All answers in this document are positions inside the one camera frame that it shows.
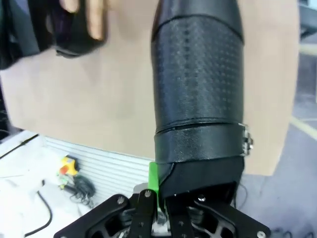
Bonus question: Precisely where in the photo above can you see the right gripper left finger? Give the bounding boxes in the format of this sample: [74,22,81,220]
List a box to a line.
[53,162,161,238]

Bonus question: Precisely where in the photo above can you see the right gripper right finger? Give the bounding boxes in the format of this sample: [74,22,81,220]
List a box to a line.
[166,195,271,238]

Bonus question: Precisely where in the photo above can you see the black leather strap shoe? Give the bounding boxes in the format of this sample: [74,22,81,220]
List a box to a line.
[46,0,107,58]
[151,0,254,206]
[0,0,54,70]

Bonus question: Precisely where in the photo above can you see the person right hand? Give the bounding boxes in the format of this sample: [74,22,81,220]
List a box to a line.
[60,0,105,40]

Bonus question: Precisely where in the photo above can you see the yellow emergency stop button box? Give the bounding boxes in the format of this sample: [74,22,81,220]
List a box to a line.
[59,156,78,177]

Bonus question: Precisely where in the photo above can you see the slotted aluminium base plate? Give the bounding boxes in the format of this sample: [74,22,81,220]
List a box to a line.
[37,133,156,214]

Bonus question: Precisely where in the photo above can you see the coiled black cable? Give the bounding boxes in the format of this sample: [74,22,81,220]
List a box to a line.
[65,173,96,208]

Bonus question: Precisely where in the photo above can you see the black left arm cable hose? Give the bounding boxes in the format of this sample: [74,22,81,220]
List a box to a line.
[24,190,53,236]

